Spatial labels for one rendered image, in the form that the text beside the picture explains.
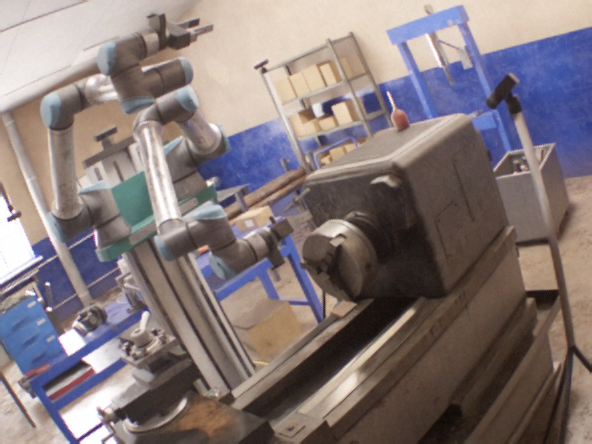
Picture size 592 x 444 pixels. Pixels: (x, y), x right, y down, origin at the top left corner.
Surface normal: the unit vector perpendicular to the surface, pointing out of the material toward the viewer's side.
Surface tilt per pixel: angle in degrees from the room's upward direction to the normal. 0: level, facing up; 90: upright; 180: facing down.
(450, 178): 90
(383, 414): 90
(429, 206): 90
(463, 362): 90
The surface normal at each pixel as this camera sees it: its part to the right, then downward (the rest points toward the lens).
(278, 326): 0.57, -0.04
